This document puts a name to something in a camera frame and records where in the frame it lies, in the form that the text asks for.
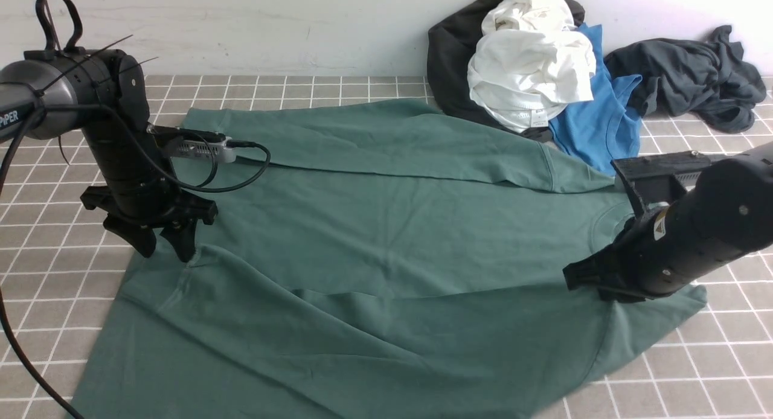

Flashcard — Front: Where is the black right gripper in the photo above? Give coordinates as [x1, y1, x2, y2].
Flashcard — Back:
[563, 243, 665, 304]

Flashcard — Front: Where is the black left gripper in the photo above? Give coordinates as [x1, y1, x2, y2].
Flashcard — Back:
[80, 185, 217, 263]

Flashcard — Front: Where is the green long-sleeve shirt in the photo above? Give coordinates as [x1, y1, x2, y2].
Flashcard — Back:
[74, 100, 707, 418]

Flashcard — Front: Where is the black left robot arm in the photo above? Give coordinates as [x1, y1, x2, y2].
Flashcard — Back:
[2, 50, 217, 262]

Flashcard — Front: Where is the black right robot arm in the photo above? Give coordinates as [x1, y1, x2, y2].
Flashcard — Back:
[563, 143, 772, 303]

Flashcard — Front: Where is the blue t-shirt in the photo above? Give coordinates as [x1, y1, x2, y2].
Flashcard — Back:
[549, 24, 641, 175]

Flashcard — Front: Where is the white crumpled shirt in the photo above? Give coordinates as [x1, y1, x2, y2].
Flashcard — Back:
[467, 0, 597, 133]

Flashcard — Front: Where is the dark grey crumpled garment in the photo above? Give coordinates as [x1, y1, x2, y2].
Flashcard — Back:
[604, 25, 766, 135]

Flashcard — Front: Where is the black garment under pile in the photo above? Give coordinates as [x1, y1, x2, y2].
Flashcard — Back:
[427, 0, 585, 142]

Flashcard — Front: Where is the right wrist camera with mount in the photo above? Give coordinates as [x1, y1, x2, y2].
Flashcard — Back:
[611, 150, 726, 218]

